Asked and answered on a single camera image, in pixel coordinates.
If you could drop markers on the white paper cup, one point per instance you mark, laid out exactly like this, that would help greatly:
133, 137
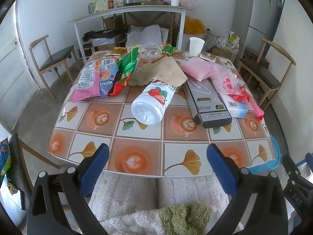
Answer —
196, 47

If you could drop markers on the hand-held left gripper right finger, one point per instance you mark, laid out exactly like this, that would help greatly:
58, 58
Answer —
221, 169

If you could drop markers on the brown cardboard box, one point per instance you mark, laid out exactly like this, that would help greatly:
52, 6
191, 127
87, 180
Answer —
113, 23

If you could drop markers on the white strawberry drink bottle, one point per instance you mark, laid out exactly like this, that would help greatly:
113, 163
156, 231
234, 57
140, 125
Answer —
151, 102

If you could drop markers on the flat cardboard box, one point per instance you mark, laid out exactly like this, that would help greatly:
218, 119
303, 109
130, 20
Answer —
221, 52

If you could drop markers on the red snack packet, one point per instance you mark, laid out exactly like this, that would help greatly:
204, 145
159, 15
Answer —
118, 85

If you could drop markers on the metal can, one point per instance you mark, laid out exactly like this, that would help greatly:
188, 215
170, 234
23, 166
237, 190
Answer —
91, 8

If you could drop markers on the red plastic wrapper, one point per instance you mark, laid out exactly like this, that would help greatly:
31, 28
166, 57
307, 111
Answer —
244, 96

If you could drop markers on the wooden chair with dark seat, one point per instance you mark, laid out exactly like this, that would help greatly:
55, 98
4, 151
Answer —
264, 74
56, 57

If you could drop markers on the brown paper bag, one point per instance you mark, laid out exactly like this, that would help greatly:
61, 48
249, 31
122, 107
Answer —
166, 71

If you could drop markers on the white mattress with blue edge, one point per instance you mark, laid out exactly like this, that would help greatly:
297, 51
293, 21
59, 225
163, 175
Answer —
298, 41

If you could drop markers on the pink snack packet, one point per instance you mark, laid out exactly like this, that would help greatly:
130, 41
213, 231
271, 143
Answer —
90, 78

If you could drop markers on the yellow plastic bag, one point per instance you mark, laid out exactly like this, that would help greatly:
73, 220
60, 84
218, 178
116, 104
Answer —
193, 25

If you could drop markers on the white and blue box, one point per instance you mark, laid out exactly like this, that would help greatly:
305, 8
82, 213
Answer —
236, 107

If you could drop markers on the pink sponge pack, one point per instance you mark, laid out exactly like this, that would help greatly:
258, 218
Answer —
195, 68

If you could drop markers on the colourful snack bags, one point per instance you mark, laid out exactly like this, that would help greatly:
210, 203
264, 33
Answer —
4, 159

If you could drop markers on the grey plastic bag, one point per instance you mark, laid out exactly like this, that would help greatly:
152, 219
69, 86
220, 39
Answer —
211, 41

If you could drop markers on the green plush cloth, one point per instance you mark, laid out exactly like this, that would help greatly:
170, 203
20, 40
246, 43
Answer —
181, 217

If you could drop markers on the black bag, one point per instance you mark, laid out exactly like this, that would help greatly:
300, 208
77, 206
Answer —
97, 34

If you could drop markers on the white door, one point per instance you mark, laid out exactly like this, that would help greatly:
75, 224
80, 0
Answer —
12, 78

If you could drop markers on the grey refrigerator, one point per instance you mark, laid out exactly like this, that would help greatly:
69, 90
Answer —
256, 12

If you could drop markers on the pink flowered plastic bag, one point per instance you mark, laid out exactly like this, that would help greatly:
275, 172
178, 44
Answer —
225, 80

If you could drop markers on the white plastic bags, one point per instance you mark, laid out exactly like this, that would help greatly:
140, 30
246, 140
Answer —
146, 35

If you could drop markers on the clear plastic container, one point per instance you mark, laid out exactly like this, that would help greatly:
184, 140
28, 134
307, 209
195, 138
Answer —
149, 51

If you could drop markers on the green food packet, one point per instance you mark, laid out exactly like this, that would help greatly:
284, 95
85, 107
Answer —
101, 4

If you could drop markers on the yellow snack packet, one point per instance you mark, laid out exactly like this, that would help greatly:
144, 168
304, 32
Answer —
118, 51

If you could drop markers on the small flat carton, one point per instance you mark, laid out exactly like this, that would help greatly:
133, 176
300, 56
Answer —
207, 56

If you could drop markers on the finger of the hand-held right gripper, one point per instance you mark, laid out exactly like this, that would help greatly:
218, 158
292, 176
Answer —
289, 166

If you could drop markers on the blue plastic basket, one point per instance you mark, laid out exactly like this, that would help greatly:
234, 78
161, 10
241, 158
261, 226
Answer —
271, 161

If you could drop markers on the white fleece clothing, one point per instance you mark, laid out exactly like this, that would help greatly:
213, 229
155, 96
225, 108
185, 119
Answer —
127, 195

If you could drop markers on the dark sauce jar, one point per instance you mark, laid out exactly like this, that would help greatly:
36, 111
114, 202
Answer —
111, 3

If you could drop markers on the green snack packet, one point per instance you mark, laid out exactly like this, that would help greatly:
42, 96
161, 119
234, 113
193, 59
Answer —
128, 63

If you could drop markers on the small green packet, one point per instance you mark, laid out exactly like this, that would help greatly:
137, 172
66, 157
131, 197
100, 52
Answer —
168, 50

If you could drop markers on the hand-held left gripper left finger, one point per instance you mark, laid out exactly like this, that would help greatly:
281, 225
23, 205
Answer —
95, 169

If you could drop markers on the white bag with green print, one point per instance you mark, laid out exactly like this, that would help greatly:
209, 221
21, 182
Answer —
231, 41

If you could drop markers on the white side table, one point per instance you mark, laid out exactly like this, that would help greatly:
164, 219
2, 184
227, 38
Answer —
127, 11

